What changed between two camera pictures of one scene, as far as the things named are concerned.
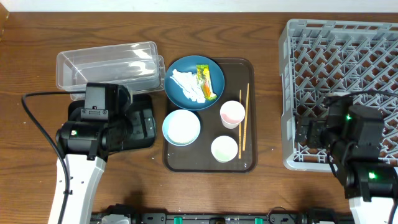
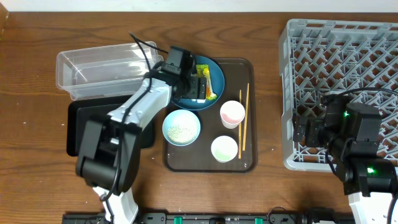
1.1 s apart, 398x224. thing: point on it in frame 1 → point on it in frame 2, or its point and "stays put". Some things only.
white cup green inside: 224,149 stays put
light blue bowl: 181,127 stays put
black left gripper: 140,130 → 198,91
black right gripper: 316,126 stays put
